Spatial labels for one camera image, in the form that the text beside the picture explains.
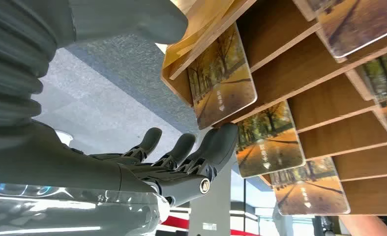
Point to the ribbed grey right arm sleeve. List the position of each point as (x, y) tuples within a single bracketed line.
[(14, 65)]

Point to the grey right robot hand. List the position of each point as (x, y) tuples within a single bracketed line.
[(66, 182)]

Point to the red bar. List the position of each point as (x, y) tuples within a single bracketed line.
[(177, 223)]

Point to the wooden stepped card holder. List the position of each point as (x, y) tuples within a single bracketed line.
[(294, 65)]

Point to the grey column with label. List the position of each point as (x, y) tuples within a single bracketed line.
[(212, 211)]

